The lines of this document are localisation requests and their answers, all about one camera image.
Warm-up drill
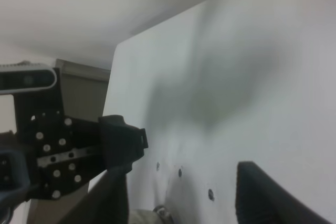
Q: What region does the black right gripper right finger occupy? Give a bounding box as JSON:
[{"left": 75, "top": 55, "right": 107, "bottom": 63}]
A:
[{"left": 235, "top": 162, "right": 329, "bottom": 223}]

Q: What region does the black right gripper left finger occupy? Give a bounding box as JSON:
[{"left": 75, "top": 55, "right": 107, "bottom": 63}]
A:
[{"left": 64, "top": 167, "right": 129, "bottom": 223}]

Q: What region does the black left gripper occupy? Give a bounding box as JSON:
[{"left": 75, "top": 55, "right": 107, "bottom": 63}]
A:
[{"left": 14, "top": 68, "right": 149, "bottom": 200}]

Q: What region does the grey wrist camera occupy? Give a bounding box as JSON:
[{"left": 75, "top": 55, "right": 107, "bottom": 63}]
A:
[{"left": 1, "top": 61, "right": 57, "bottom": 95}]

